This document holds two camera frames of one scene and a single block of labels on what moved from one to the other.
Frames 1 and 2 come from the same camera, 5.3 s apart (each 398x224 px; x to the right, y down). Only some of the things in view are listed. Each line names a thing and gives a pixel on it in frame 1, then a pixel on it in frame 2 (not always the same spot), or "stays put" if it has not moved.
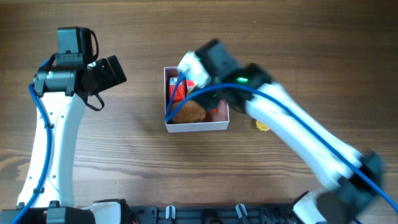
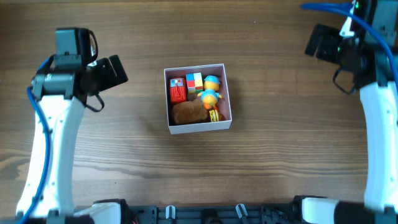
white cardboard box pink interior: [191, 109] stays put
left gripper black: [114, 75] stays put
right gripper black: [208, 101] -> [325, 45]
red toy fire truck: [181, 89] stays put
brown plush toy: [191, 111] stays put
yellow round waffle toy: [262, 126] -> [215, 116]
